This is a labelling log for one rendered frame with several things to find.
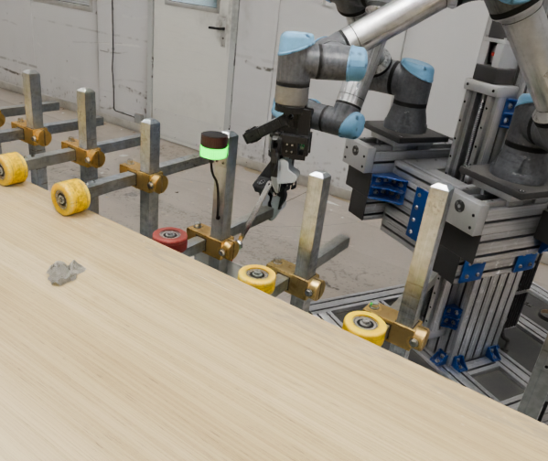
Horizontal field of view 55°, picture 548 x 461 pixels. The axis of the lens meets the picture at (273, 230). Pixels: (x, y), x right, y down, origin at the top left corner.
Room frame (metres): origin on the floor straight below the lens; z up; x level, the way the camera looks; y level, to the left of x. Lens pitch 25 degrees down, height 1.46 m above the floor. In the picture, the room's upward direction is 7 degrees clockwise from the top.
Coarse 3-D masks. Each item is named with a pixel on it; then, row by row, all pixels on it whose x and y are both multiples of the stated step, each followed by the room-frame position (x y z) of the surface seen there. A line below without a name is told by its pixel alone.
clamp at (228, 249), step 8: (192, 232) 1.20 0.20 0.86; (200, 232) 1.19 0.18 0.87; (208, 232) 1.20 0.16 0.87; (208, 240) 1.18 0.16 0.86; (216, 240) 1.16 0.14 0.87; (224, 240) 1.17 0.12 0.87; (232, 240) 1.19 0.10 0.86; (208, 248) 1.17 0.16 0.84; (216, 248) 1.16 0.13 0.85; (224, 248) 1.15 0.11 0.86; (232, 248) 1.16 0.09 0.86; (216, 256) 1.16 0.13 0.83; (224, 256) 1.15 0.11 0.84; (232, 256) 1.17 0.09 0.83
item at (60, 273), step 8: (56, 264) 0.89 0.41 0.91; (64, 264) 0.90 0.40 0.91; (72, 264) 0.89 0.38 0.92; (80, 264) 0.91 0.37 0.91; (48, 272) 0.88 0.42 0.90; (56, 272) 0.86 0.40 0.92; (64, 272) 0.87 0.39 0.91; (72, 272) 0.88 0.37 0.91; (80, 272) 0.89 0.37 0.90; (56, 280) 0.84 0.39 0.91; (64, 280) 0.85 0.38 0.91; (72, 280) 0.86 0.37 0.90
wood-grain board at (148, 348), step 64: (0, 192) 1.22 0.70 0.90; (0, 256) 0.91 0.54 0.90; (64, 256) 0.94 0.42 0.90; (128, 256) 0.98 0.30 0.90; (0, 320) 0.71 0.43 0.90; (64, 320) 0.73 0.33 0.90; (128, 320) 0.76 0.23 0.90; (192, 320) 0.78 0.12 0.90; (256, 320) 0.80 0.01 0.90; (320, 320) 0.83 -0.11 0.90; (0, 384) 0.57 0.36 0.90; (64, 384) 0.59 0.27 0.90; (128, 384) 0.60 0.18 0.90; (192, 384) 0.62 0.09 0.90; (256, 384) 0.64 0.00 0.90; (320, 384) 0.65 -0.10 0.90; (384, 384) 0.67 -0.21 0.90; (448, 384) 0.69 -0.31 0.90; (0, 448) 0.46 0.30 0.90; (64, 448) 0.48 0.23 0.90; (128, 448) 0.49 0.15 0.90; (192, 448) 0.50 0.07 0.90; (256, 448) 0.51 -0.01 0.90; (320, 448) 0.53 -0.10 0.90; (384, 448) 0.54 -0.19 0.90; (448, 448) 0.55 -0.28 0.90; (512, 448) 0.57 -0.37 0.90
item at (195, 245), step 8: (264, 208) 1.43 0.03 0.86; (272, 208) 1.44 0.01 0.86; (248, 216) 1.35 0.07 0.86; (256, 216) 1.36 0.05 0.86; (264, 216) 1.40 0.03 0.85; (272, 216) 1.43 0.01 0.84; (232, 224) 1.29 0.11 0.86; (240, 224) 1.30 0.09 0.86; (256, 224) 1.37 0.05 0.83; (232, 232) 1.27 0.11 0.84; (240, 232) 1.30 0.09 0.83; (192, 240) 1.17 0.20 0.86; (200, 240) 1.17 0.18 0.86; (192, 248) 1.14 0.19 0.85; (200, 248) 1.17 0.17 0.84
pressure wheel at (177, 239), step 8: (160, 232) 1.10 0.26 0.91; (168, 232) 1.09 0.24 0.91; (176, 232) 1.11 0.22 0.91; (184, 232) 1.11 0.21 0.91; (160, 240) 1.06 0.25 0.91; (168, 240) 1.06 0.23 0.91; (176, 240) 1.07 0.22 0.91; (184, 240) 1.08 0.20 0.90; (176, 248) 1.06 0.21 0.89; (184, 248) 1.08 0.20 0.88
